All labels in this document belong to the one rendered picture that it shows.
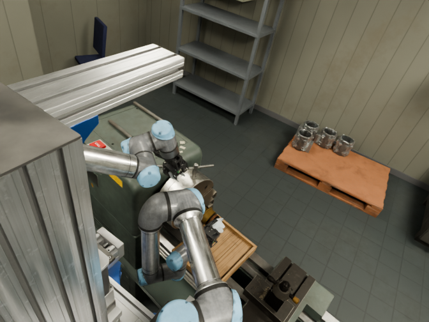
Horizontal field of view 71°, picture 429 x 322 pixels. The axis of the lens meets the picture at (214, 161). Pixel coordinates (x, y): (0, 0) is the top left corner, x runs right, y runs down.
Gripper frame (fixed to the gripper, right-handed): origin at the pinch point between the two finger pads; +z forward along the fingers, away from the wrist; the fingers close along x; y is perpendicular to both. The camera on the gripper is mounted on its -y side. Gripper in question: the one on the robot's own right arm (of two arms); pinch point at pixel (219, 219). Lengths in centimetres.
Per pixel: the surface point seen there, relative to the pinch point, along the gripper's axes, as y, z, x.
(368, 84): -23, 304, -14
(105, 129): -76, -16, 17
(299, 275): 44.8, 13.3, -10.7
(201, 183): -15.8, -0.5, 13.5
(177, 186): -21.8, -11.0, 13.6
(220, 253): 7.5, -2.6, -19.5
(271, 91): -134, 287, -74
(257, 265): 25.2, 8.9, -22.2
